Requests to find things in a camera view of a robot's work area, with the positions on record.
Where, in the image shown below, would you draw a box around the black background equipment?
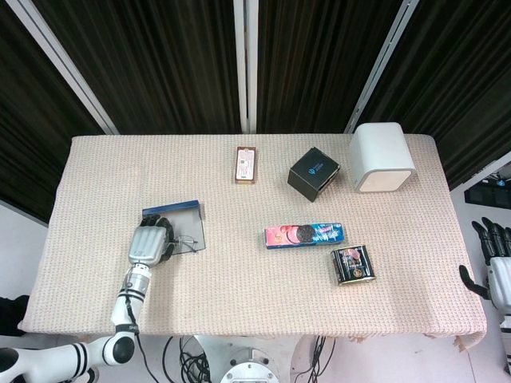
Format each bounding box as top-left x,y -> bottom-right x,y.
462,175 -> 511,208

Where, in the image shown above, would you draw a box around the brown small packet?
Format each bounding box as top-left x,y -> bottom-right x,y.
233,146 -> 258,186

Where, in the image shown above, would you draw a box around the black pleated curtain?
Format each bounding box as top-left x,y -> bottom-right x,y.
0,0 -> 511,224

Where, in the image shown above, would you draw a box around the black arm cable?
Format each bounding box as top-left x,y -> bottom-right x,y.
122,270 -> 157,383

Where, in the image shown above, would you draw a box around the black cube cardboard box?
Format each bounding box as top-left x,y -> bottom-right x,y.
287,147 -> 341,203

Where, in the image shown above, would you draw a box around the white rounded appliance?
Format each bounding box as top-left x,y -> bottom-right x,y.
348,122 -> 416,195

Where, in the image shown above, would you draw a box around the beige woven tablecloth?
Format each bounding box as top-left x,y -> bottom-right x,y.
18,133 -> 489,352

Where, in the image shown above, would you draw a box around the grey aluminium extrusion post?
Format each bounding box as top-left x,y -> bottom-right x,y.
233,0 -> 259,135

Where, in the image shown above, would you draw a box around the black gold luncheon meat can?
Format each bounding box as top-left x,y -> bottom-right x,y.
331,245 -> 377,287

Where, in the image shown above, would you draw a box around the black floor cable bundle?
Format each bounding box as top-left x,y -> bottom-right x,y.
293,335 -> 339,383
162,335 -> 212,383

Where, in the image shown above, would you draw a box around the grey aluminium extrusion bar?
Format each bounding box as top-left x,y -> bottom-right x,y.
15,0 -> 120,136
343,0 -> 420,135

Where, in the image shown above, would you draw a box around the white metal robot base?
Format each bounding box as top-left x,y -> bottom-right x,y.
191,334 -> 308,383

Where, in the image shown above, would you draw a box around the blue cookie pack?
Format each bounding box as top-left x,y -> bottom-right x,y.
263,221 -> 347,251

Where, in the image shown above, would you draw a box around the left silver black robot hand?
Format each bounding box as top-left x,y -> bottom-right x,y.
127,215 -> 176,267

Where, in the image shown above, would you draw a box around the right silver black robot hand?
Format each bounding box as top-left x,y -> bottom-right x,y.
458,217 -> 511,314

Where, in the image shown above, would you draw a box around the blue box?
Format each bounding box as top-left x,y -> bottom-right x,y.
141,199 -> 208,256

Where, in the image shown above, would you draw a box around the thin-framed eyeglasses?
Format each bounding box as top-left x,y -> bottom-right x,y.
169,235 -> 200,255

